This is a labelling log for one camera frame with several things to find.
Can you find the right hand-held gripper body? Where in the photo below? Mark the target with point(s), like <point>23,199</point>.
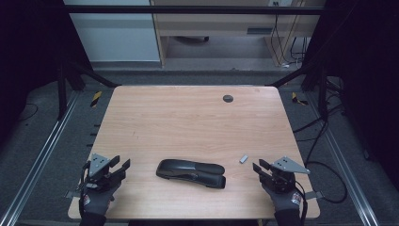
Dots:
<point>282,179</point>

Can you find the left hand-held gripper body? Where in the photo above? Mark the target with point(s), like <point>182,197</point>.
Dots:
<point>99,175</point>

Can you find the small silver staple strip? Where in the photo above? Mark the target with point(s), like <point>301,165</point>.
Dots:
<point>243,158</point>

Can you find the black stapler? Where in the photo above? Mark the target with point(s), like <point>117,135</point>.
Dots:
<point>189,173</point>

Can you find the person's right hand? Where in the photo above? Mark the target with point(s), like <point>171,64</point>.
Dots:
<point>284,199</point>

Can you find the person's left hand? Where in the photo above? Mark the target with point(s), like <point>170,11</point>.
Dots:
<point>98,201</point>

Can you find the grey tape piece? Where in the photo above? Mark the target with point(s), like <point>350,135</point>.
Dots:
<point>72,194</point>
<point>313,195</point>

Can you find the yellow black hazard tape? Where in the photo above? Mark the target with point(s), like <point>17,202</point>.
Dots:
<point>297,99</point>
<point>96,99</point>

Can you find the dark round table grommet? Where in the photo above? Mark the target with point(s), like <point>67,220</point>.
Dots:
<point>228,98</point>

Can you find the white cabinet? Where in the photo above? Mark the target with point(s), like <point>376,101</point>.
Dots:
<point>116,34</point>

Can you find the light wooden desk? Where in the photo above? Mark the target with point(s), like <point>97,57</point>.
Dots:
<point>219,26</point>

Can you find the aluminium floor rail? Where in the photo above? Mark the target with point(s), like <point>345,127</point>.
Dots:
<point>342,163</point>
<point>34,163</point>

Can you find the black metal frame strut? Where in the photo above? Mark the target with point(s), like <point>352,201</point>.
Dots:
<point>309,75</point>
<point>84,73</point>

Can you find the black horizontal frame bar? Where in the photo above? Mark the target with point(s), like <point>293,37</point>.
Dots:
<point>194,9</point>

